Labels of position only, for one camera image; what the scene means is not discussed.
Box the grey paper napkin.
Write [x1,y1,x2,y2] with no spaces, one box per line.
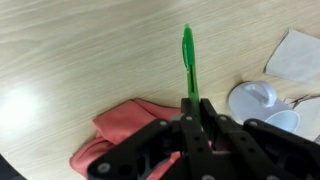
[263,28,320,84]
[283,94,320,143]

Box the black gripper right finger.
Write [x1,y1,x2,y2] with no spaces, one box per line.
[199,98,320,180]

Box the white ceramic mug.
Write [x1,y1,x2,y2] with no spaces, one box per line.
[228,80,301,134]

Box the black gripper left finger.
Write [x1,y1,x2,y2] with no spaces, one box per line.
[87,97,215,180]

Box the crumpled red cloth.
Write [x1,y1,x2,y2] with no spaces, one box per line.
[69,98,188,180]

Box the green pen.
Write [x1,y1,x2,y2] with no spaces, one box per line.
[181,23,201,118]

